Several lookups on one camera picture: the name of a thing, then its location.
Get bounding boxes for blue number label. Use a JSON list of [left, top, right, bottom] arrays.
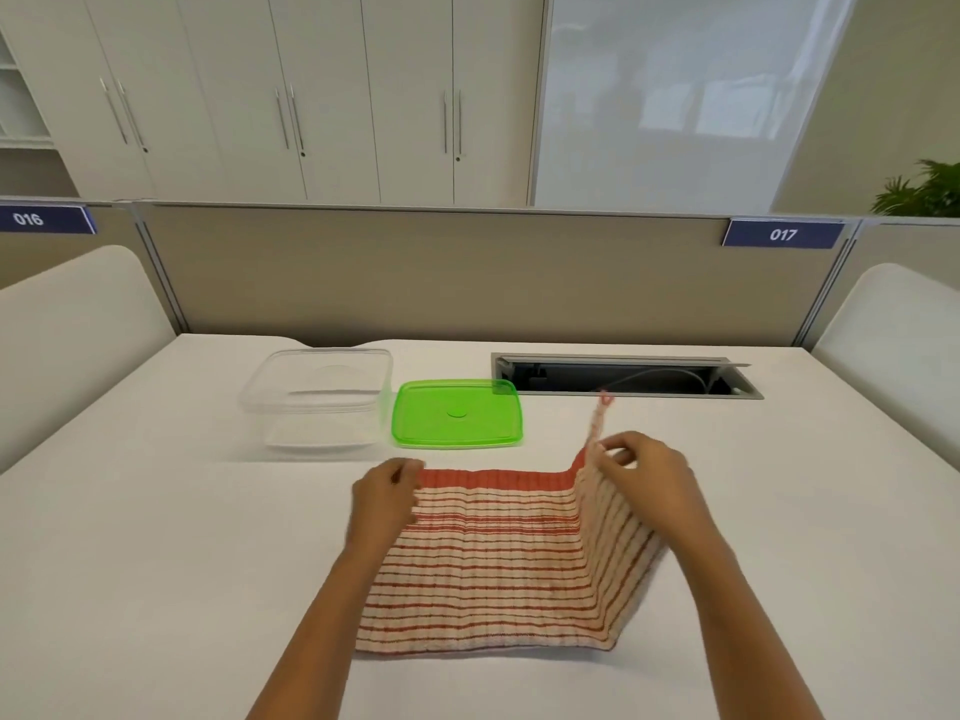
[[0, 205, 99, 236], [722, 218, 847, 250]]

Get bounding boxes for green potted plant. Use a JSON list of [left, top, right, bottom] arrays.
[[870, 158, 960, 219]]

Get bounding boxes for white wall cabinet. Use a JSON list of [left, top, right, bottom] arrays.
[[0, 0, 555, 208]]

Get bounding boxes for green plastic lid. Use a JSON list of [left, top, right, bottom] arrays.
[[390, 379, 522, 450]]

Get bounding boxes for frosted glass board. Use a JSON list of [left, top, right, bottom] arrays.
[[528, 0, 861, 213]]

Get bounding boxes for white open shelf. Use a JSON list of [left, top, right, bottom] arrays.
[[0, 31, 58, 151]]

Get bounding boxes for person's left forearm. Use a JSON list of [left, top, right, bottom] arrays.
[[244, 520, 399, 720]]

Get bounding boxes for beige desk partition panel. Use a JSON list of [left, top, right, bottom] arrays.
[[0, 197, 189, 337], [793, 215, 960, 347], [133, 201, 858, 352]]

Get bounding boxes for person's right hand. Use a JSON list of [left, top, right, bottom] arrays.
[[588, 431, 711, 553]]

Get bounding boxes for red striped dish cloth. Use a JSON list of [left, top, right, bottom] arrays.
[[352, 392, 671, 658]]

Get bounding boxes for person's left hand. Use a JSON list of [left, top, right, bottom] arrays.
[[345, 457, 426, 553]]

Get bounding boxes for clear plastic container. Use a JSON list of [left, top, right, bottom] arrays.
[[238, 348, 396, 455]]

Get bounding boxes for row of metal cabinet handles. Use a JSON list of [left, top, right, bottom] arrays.
[[99, 76, 465, 161]]

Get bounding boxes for white cable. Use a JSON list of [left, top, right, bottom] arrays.
[[600, 367, 711, 392]]

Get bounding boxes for person's right forearm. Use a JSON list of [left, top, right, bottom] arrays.
[[663, 513, 823, 720]]

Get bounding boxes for desk cable tray opening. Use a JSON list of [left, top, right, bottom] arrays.
[[491, 352, 766, 401]]

